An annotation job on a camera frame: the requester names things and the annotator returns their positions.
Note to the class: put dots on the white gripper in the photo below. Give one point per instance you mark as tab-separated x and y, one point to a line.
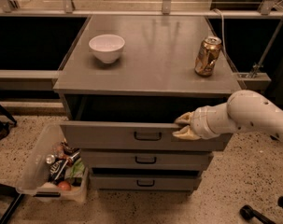
199	122

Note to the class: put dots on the grey top drawer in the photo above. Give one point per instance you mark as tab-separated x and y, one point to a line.
138	136

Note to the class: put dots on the grey drawer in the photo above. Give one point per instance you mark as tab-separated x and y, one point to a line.
138	136
156	160
142	182

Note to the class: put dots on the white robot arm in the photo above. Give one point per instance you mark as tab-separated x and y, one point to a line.
245	111

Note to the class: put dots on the grey bottom drawer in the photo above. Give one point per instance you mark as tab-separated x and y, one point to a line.
142	182

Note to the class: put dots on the grey drawer cabinet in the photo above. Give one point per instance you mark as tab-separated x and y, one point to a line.
153	81

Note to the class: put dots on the grey middle drawer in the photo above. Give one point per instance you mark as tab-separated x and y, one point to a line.
156	160

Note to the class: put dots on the silver can top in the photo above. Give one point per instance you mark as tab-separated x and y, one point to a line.
50	159

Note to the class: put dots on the crushed gold soda can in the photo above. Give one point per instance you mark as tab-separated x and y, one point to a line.
207	56

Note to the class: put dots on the metal diagonal rod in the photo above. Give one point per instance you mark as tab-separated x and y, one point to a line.
256	66

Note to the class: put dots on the black chair caster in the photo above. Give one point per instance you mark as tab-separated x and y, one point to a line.
248	213

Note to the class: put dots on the white ceramic bowl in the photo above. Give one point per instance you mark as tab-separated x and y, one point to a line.
107	48

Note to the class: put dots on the green snack packet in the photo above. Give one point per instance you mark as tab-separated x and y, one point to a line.
76	170

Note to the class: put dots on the red apple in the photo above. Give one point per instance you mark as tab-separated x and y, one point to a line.
64	185

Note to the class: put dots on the dark blue snack bag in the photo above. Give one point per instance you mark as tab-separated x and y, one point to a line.
57	170

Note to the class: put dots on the clear plastic storage bin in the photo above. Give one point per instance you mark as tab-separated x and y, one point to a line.
35	172

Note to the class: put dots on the black tripod leg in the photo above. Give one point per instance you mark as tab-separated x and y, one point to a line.
8	115

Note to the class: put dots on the grey bracket block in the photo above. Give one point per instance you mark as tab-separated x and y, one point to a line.
259	83

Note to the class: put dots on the black frame left floor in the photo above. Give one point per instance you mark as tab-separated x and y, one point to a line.
10	199

